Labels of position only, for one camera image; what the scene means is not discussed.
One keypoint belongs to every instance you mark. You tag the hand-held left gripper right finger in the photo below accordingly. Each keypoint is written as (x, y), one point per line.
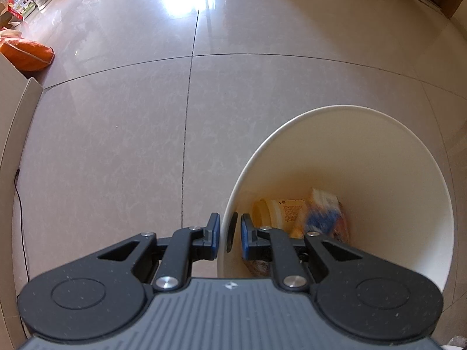
(245, 240)

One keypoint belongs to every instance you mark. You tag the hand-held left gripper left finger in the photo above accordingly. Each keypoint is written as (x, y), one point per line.
(216, 235)

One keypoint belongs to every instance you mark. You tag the cream milk tea cup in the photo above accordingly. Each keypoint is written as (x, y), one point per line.
(281, 213)

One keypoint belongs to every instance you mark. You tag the blue white packet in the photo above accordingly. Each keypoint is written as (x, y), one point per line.
(324, 213)

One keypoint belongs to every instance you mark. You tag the white trash bin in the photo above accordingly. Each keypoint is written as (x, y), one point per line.
(383, 160)

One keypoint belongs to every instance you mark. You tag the cardboard panel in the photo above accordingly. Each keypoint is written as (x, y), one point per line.
(12, 153)

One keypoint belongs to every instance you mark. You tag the white shoe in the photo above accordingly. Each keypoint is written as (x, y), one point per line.
(456, 343)

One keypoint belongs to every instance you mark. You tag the orange bag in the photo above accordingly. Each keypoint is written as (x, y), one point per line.
(27, 54)

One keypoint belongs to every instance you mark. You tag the colourful printed box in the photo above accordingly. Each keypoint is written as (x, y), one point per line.
(21, 5)

